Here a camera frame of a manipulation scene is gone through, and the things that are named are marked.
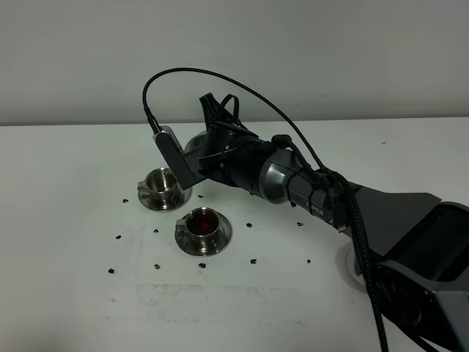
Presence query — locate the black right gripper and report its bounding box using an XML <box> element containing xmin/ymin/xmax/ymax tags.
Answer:
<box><xmin>155</xmin><ymin>92</ymin><xmax>277</xmax><ymax>195</ymax></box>

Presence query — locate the stainless steel teapot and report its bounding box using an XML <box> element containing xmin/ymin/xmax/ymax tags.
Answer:
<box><xmin>164</xmin><ymin>128</ymin><xmax>213</xmax><ymax>184</ymax></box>

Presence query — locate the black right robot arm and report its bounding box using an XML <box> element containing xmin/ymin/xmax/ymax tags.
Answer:
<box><xmin>148</xmin><ymin>95</ymin><xmax>468</xmax><ymax>351</ymax></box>

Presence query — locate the rear stainless steel teacup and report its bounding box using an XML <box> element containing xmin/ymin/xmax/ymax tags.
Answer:
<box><xmin>137</xmin><ymin>167</ymin><xmax>181</xmax><ymax>201</ymax></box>

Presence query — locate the stainless steel teacup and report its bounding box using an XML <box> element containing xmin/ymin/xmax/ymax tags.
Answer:
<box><xmin>137</xmin><ymin>167</ymin><xmax>181</xmax><ymax>201</ymax></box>
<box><xmin>175</xmin><ymin>207</ymin><xmax>221</xmax><ymax>244</ymax></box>

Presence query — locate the front stainless steel teacup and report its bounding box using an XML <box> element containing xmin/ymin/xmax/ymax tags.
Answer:
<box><xmin>175</xmin><ymin>207</ymin><xmax>221</xmax><ymax>244</ymax></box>

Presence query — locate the teapot steel saucer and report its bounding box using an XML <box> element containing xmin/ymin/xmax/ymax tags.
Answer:
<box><xmin>346</xmin><ymin>245</ymin><xmax>366</xmax><ymax>292</ymax></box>

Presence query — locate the rear steel saucer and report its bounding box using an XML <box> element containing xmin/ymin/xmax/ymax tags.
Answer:
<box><xmin>138</xmin><ymin>184</ymin><xmax>191</xmax><ymax>212</ymax></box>

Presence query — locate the front steel saucer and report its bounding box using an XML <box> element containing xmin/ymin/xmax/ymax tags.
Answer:
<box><xmin>174</xmin><ymin>211</ymin><xmax>232</xmax><ymax>257</ymax></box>

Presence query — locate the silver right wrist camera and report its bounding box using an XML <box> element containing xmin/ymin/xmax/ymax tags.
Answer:
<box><xmin>153</xmin><ymin>125</ymin><xmax>185</xmax><ymax>155</ymax></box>

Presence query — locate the black right camera cable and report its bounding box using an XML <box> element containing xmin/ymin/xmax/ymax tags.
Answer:
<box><xmin>141</xmin><ymin>67</ymin><xmax>389</xmax><ymax>352</ymax></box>

